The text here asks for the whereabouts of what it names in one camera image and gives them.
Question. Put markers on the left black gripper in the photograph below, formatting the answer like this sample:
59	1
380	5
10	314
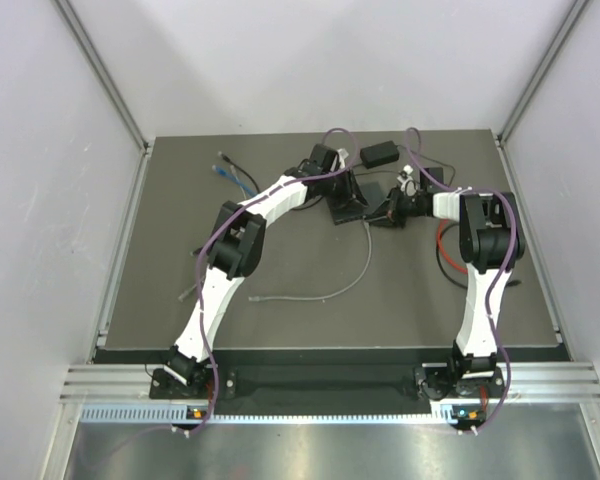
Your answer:
349	192

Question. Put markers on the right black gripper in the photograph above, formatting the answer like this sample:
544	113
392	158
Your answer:
389	210

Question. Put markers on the black network switch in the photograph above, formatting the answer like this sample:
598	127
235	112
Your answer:
355	209

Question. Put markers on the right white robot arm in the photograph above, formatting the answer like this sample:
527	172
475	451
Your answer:
490	243

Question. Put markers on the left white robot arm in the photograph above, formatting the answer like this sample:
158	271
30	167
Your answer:
234	251

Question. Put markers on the black power adapter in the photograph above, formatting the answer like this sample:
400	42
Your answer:
379	154

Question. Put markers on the perforated cable duct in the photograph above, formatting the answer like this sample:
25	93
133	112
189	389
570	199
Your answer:
189	415

